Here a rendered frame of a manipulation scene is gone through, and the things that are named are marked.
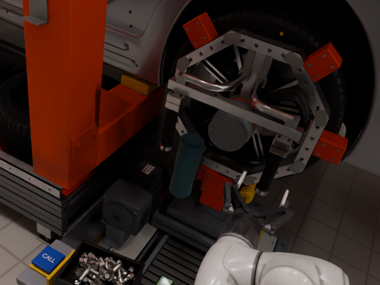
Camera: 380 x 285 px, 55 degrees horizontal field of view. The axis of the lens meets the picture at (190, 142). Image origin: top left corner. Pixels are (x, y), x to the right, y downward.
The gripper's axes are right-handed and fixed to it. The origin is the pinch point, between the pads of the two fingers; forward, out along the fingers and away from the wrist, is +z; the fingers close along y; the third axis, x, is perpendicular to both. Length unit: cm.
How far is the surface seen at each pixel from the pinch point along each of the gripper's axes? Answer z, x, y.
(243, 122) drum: 15.2, 7.9, -13.5
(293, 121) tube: 8.9, 17.9, 0.1
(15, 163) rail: 2, -43, -96
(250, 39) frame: 27.7, 29.2, -21.8
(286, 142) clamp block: 6.0, 12.6, 0.8
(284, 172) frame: 28.0, -11.7, 4.6
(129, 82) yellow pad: 43, -11, -70
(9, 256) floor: -13, -83, -87
